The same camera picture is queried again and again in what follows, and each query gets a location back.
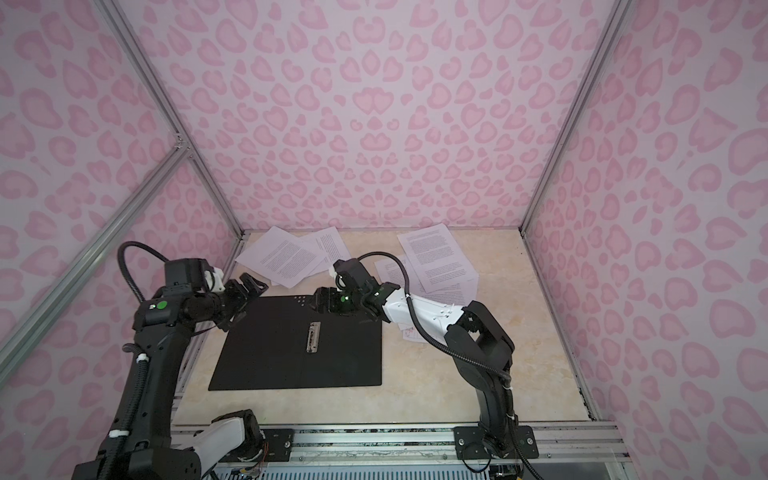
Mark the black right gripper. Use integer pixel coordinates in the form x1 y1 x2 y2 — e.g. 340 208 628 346
301 284 365 316

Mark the red folder black inside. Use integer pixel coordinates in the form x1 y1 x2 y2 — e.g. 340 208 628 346
208 295 382 391

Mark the printed paper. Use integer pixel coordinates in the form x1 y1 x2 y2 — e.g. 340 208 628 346
235 227 326 288
398 224 479 293
300 227 351 275
375 255 478 306

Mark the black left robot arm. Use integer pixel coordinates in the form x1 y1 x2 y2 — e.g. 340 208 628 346
72 259 268 479

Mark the paper with diagram bottom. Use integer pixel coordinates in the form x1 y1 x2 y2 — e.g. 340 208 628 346
397 323 426 343

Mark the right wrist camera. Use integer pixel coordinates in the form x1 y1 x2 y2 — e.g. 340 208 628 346
333 258 377 290

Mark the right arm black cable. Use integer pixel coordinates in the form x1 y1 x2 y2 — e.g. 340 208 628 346
356 250 511 385

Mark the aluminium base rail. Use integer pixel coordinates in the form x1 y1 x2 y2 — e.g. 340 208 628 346
207 421 639 479

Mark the diagonal aluminium frame bar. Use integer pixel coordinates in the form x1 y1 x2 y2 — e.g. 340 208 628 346
1 142 188 384

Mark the left corner aluminium post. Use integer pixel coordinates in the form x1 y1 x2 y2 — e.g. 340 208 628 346
94 0 245 240

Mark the corner aluminium post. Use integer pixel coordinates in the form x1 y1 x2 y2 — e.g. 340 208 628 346
519 0 636 238
94 0 245 240

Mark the right corner aluminium post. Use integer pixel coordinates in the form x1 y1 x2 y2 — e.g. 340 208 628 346
519 0 636 238

